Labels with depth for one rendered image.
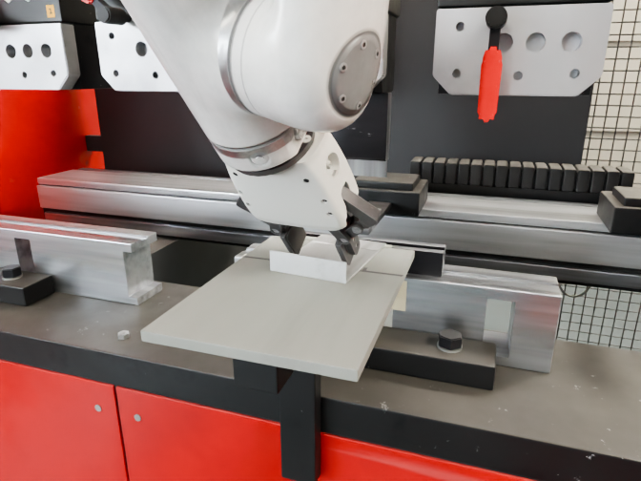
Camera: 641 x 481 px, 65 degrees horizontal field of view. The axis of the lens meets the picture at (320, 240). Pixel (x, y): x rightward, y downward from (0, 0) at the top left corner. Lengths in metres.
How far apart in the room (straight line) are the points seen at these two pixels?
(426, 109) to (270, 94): 0.82
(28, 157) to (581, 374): 1.19
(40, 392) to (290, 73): 0.62
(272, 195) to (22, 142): 0.97
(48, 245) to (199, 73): 0.57
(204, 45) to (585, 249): 0.68
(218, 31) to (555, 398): 0.48
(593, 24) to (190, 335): 0.43
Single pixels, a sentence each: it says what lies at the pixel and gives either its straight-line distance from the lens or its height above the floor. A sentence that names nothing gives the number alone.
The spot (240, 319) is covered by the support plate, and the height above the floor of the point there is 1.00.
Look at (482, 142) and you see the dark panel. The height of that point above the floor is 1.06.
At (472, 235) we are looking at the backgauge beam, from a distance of 0.84.
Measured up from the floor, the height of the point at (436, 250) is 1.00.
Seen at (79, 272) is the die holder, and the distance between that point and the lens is 0.83.
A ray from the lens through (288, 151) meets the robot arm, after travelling 0.38.
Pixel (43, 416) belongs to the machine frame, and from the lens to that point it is 0.82.
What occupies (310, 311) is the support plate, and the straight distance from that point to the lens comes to 0.44.
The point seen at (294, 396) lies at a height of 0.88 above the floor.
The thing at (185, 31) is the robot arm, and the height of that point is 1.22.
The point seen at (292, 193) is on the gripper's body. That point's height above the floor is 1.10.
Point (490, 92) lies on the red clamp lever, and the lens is 0.49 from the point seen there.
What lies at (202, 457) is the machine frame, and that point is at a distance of 0.68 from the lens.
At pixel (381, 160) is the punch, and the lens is 0.59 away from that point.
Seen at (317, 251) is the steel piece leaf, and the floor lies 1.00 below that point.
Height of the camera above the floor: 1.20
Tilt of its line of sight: 18 degrees down
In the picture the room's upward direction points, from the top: straight up
